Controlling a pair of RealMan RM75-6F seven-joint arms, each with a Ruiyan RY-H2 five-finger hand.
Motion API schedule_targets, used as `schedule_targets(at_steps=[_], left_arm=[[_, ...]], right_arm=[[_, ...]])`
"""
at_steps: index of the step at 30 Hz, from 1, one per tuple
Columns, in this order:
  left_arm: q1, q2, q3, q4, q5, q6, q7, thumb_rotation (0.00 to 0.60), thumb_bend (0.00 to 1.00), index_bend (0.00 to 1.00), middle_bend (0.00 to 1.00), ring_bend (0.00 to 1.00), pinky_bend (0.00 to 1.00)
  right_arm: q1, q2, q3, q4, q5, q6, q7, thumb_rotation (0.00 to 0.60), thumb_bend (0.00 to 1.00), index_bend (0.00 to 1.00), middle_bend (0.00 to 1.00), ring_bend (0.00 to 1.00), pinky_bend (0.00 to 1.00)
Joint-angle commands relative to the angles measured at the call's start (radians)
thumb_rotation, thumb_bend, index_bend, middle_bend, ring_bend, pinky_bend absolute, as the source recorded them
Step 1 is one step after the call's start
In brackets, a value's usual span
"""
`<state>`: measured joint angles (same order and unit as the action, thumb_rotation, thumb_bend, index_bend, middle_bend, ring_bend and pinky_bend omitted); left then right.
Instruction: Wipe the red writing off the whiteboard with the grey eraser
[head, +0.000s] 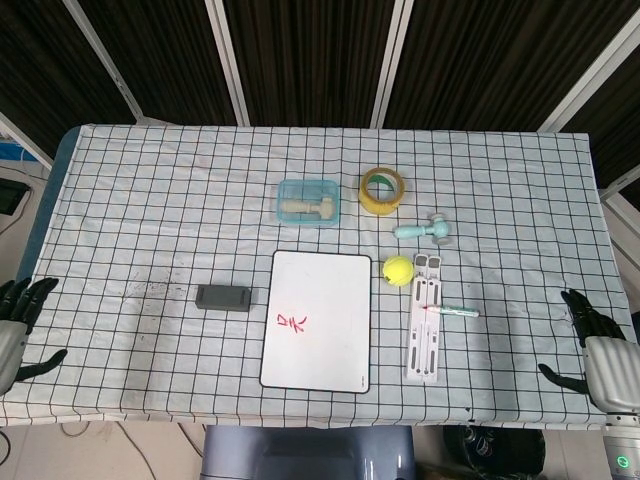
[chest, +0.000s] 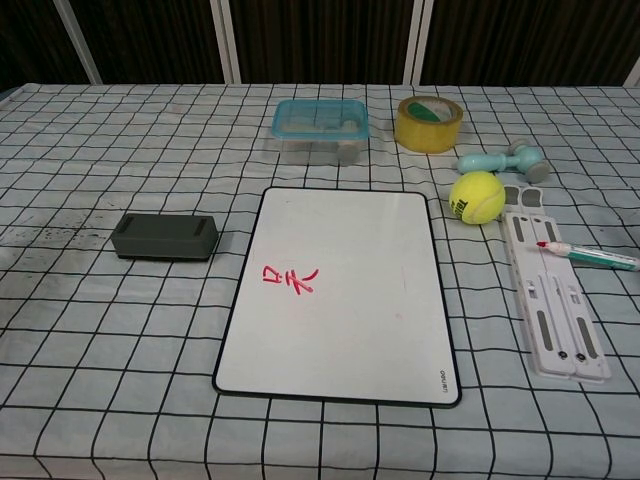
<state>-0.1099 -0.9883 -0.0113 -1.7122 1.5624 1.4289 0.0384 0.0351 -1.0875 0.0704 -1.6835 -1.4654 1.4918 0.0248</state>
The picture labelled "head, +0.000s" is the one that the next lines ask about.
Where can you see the beige toy hammer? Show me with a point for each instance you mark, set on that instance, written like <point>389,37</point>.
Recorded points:
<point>300,206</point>

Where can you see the blue table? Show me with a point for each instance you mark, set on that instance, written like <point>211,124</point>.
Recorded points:
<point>32,240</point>

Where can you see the white black checkered tablecloth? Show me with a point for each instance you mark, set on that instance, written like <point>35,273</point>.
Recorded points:
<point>150,200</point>

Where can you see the black bag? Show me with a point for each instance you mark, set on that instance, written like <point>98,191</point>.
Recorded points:
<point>480,450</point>

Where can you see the yellow tennis ball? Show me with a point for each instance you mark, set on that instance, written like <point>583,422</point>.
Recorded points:
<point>398,271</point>

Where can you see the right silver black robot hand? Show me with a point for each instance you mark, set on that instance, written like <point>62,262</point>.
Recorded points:
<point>610,370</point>

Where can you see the dark grey whiteboard eraser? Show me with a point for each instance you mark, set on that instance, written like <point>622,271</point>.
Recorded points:
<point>222,298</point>

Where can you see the yellow tape roll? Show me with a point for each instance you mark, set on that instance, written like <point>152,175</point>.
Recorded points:
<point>368,202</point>

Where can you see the white whiteboard black frame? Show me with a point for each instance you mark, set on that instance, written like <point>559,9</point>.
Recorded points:
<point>320,355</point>

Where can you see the blue-grey robot torso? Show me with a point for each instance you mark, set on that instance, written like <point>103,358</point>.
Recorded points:
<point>310,455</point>

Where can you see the white green marker pen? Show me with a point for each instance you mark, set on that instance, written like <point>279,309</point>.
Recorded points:
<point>460,313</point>

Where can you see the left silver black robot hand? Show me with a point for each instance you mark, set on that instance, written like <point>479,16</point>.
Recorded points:
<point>12,345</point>

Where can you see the black partition panel white frame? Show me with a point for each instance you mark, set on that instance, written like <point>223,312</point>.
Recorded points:
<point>45,75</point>
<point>490,60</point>
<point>310,55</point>
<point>617,135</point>
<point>160,55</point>

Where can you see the teal toy hammer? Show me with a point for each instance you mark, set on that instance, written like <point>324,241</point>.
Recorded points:
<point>415,231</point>

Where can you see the clear blue plastic container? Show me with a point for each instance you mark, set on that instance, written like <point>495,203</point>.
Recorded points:
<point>286,187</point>

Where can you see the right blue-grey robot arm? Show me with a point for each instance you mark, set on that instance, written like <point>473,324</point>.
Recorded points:
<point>622,445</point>

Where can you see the white folding laptop stand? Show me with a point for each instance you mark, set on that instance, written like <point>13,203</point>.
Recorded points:
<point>417,350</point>

